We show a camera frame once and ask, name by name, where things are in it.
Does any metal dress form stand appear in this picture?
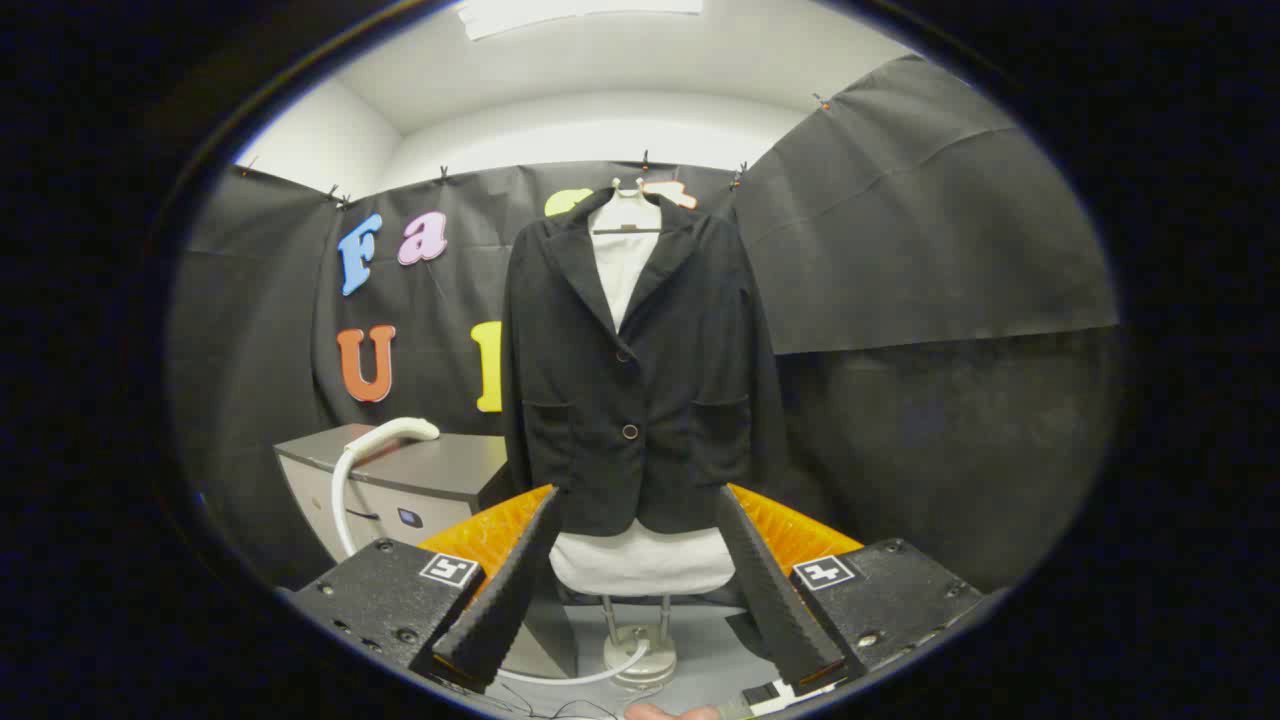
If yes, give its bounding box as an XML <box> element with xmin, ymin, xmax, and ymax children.
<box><xmin>598</xmin><ymin>595</ymin><xmax>679</xmax><ymax>691</ymax></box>

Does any black suit jacket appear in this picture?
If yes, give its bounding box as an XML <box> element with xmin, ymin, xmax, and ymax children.
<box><xmin>500</xmin><ymin>187</ymin><xmax>791</xmax><ymax>538</ymax></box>

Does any white steamer hose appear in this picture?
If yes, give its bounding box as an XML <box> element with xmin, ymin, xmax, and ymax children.
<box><xmin>332</xmin><ymin>440</ymin><xmax>651</xmax><ymax>687</ymax></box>

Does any grey cabinet box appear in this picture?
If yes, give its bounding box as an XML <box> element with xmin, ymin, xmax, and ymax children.
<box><xmin>273</xmin><ymin>424</ymin><xmax>516</xmax><ymax>563</ymax></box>

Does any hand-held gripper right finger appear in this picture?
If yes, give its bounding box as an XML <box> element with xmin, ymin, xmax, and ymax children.
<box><xmin>714</xmin><ymin>483</ymin><xmax>991</xmax><ymax>691</ymax></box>

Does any black backdrop cloth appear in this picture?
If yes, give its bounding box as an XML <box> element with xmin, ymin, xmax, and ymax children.
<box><xmin>165</xmin><ymin>55</ymin><xmax>1121</xmax><ymax>601</ymax></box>

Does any white dress form torso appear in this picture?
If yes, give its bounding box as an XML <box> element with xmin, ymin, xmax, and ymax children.
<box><xmin>548</xmin><ymin>235</ymin><xmax>736</xmax><ymax>598</ymax></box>

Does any row of small backdrop clips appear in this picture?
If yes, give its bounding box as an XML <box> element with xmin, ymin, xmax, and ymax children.
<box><xmin>240</xmin><ymin>93</ymin><xmax>831</xmax><ymax>209</ymax></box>

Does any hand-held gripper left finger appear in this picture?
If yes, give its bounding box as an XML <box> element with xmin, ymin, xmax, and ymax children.
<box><xmin>283</xmin><ymin>485</ymin><xmax>563</xmax><ymax>693</ymax></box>

